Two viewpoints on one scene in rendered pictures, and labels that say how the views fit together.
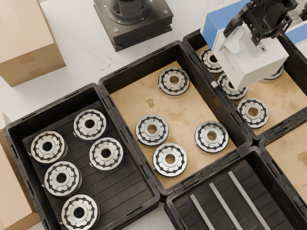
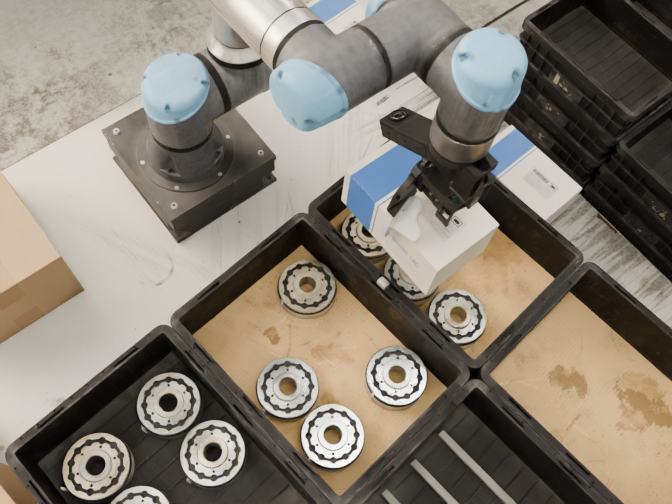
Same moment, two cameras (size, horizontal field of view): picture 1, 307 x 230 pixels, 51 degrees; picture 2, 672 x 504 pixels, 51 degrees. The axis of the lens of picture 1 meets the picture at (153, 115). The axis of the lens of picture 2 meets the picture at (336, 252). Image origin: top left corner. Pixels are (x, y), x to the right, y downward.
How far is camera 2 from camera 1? 23 cm
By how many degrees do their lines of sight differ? 9
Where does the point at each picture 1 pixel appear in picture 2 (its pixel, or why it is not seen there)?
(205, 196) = (408, 487)
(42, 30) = (31, 236)
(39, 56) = (34, 287)
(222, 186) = (434, 461)
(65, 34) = (68, 227)
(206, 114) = (378, 335)
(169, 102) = (307, 327)
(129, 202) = not seen: outside the picture
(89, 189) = not seen: outside the picture
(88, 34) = (115, 217)
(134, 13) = (203, 169)
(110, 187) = not seen: outside the picture
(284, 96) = (504, 273)
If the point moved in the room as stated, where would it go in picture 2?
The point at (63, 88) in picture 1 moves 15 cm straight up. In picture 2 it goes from (89, 337) to (66, 309)
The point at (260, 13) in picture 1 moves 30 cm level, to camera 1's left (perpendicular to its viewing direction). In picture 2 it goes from (442, 176) to (205, 221)
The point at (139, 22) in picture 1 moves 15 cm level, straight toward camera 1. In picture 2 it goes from (214, 182) to (234, 249)
